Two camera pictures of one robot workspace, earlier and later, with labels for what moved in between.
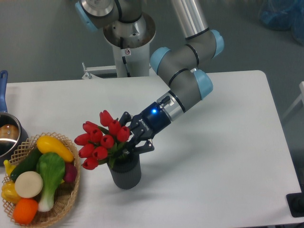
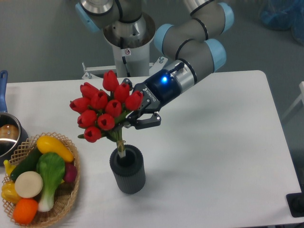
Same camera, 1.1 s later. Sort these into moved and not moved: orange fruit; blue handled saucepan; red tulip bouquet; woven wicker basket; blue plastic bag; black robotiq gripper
Moved: red tulip bouquet; black robotiq gripper
Not moved: orange fruit; blue handled saucepan; woven wicker basket; blue plastic bag
